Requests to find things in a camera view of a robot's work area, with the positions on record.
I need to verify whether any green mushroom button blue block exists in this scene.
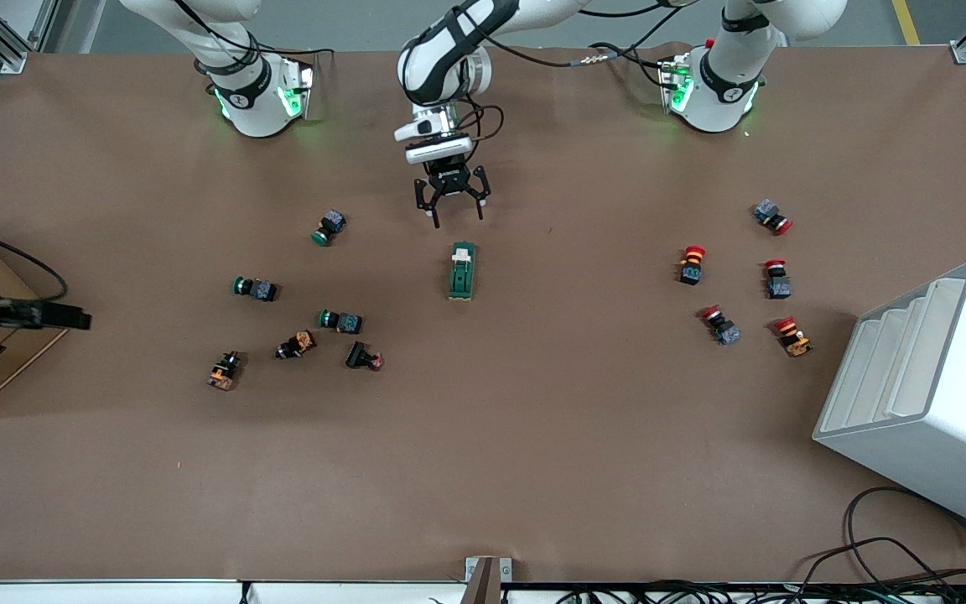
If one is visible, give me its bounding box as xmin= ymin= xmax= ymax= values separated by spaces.
xmin=311 ymin=210 xmax=347 ymax=247
xmin=318 ymin=309 xmax=364 ymax=335

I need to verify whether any brown table cover mat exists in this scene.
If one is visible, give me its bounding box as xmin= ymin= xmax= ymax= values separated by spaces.
xmin=0 ymin=42 xmax=966 ymax=584

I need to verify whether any black selector switch orange block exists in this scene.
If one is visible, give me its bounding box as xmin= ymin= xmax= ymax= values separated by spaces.
xmin=275 ymin=330 xmax=317 ymax=361
xmin=206 ymin=351 xmax=245 ymax=392

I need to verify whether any black floor cable bundle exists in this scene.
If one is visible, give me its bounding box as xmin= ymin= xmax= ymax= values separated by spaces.
xmin=793 ymin=487 xmax=966 ymax=604

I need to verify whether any aluminium table edge rail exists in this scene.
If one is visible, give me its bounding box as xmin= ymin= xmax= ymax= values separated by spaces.
xmin=0 ymin=577 xmax=966 ymax=604

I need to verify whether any white tiered storage rack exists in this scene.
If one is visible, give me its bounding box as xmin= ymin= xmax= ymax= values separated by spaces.
xmin=812 ymin=258 xmax=966 ymax=540

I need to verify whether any black cable silver connector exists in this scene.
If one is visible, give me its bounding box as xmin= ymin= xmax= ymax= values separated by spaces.
xmin=483 ymin=25 xmax=677 ymax=75

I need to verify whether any black pushbutton white square face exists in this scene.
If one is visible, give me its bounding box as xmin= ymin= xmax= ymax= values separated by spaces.
xmin=345 ymin=340 xmax=386 ymax=372

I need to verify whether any aluminium camera mast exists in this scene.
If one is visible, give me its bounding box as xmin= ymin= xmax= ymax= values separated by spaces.
xmin=465 ymin=555 xmax=513 ymax=604

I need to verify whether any red mushroom button blue block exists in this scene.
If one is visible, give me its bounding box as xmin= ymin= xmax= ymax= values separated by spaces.
xmin=764 ymin=259 xmax=793 ymax=300
xmin=753 ymin=199 xmax=794 ymax=236
xmin=699 ymin=305 xmax=742 ymax=346

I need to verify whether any brown cardboard box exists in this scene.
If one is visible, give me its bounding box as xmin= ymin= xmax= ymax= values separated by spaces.
xmin=0 ymin=231 xmax=70 ymax=420

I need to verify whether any red mushroom button orange block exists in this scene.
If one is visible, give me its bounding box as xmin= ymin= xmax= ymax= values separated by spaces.
xmin=773 ymin=315 xmax=814 ymax=358
xmin=678 ymin=245 xmax=709 ymax=286

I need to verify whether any green flat button blue block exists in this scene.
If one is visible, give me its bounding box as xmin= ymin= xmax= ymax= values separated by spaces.
xmin=232 ymin=276 xmax=279 ymax=303

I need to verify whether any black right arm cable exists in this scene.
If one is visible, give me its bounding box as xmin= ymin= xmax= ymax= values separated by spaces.
xmin=0 ymin=225 xmax=70 ymax=300

